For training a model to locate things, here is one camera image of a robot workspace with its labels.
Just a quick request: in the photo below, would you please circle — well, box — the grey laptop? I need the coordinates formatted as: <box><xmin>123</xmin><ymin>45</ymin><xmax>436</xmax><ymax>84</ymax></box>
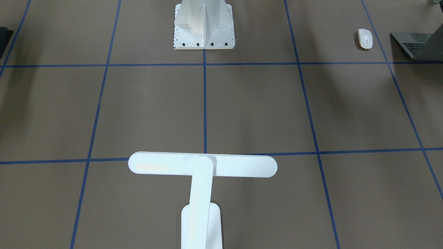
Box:
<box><xmin>390</xmin><ymin>24</ymin><xmax>443</xmax><ymax>62</ymax></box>

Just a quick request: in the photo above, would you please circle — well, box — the white computer mouse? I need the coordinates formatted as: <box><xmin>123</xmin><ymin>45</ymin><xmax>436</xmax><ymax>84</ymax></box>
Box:
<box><xmin>358</xmin><ymin>29</ymin><xmax>373</xmax><ymax>49</ymax></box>

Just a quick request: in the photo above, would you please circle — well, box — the black mouse pad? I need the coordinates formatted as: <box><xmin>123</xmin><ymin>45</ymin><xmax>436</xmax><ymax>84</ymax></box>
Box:
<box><xmin>0</xmin><ymin>27</ymin><xmax>14</xmax><ymax>58</ymax></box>

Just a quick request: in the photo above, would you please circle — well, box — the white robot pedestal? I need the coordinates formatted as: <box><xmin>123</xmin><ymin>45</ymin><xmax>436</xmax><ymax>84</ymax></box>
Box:
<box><xmin>173</xmin><ymin>0</ymin><xmax>236</xmax><ymax>49</ymax></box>

